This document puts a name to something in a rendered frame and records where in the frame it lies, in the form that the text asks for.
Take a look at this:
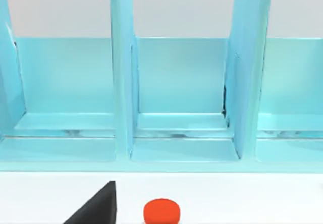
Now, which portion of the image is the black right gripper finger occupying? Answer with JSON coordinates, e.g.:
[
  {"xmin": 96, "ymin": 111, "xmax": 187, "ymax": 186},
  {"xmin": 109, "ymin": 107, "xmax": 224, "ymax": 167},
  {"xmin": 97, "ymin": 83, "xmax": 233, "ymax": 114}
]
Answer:
[{"xmin": 63, "ymin": 180, "xmax": 118, "ymax": 224}]

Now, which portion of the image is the light blue rack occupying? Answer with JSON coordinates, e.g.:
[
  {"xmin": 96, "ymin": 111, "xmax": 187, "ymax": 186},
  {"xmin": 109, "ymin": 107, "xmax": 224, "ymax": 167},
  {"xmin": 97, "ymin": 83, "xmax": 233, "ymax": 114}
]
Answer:
[{"xmin": 0, "ymin": 0, "xmax": 323, "ymax": 173}]

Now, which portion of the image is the red round cap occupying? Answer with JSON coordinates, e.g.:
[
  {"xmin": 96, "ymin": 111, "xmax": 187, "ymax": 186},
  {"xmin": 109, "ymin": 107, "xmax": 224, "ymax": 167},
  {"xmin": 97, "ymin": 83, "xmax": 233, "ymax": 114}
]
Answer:
[{"xmin": 143, "ymin": 198, "xmax": 181, "ymax": 224}]

